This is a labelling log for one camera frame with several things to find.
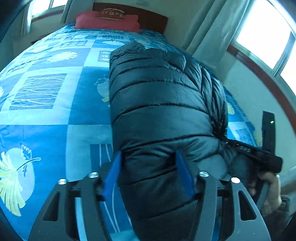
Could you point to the person's right forearm sleeve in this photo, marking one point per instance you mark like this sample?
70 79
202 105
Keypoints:
276 219

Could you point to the white curtain by window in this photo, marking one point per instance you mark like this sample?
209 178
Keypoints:
27 18
213 28

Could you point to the blue patterned bed cover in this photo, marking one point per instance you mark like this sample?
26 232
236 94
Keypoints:
55 115

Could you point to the white wall socket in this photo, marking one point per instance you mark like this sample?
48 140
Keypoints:
142 3

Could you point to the bright window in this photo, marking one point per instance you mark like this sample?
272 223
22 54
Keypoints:
43 6
265 44

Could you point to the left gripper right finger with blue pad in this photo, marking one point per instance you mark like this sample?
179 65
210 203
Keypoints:
188 176

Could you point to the bright window left side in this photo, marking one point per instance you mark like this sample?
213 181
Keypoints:
43 6

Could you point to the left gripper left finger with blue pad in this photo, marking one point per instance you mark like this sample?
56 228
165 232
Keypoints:
108 176

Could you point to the white curtain by left window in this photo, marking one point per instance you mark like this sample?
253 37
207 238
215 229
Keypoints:
27 18

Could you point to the person's right hand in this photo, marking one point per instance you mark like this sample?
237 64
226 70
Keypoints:
273 200

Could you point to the black puffer jacket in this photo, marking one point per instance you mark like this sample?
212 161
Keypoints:
160 102

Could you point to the white curtain by right window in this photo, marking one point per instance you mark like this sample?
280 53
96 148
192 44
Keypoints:
213 28

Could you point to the bright window right side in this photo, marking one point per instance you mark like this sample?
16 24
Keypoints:
265 44

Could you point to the red pillow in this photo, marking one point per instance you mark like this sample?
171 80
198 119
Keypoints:
91 20

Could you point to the dark wooden headboard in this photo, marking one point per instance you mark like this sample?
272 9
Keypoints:
147 19

